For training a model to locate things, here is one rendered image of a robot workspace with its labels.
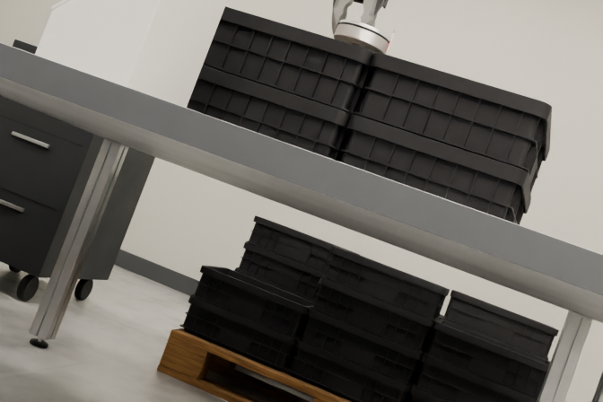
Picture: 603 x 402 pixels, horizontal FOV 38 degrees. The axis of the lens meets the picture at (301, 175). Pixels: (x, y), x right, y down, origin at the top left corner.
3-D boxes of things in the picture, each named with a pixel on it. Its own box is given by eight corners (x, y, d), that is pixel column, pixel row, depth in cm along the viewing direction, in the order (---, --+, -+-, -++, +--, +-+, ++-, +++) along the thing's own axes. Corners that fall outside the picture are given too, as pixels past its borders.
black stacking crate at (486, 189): (502, 244, 132) (528, 170, 132) (323, 180, 141) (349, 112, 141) (510, 260, 170) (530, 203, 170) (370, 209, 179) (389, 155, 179)
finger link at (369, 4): (376, 50, 168) (383, 6, 170) (371, 39, 162) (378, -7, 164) (361, 49, 169) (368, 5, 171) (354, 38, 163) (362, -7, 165)
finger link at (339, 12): (340, 44, 170) (362, 4, 171) (334, 32, 165) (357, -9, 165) (327, 38, 171) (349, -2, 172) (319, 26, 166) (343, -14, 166)
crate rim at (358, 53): (367, 63, 142) (371, 49, 142) (208, 15, 151) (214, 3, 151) (404, 117, 180) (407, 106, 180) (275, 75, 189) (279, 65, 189)
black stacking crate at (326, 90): (345, 117, 141) (370, 53, 142) (190, 66, 150) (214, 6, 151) (387, 159, 179) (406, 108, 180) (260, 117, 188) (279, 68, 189)
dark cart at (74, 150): (23, 306, 309) (115, 73, 314) (-78, 262, 320) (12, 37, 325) (99, 304, 369) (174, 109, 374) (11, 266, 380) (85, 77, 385)
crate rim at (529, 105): (546, 118, 133) (552, 103, 133) (367, 64, 142) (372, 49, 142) (546, 162, 171) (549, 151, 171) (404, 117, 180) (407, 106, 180)
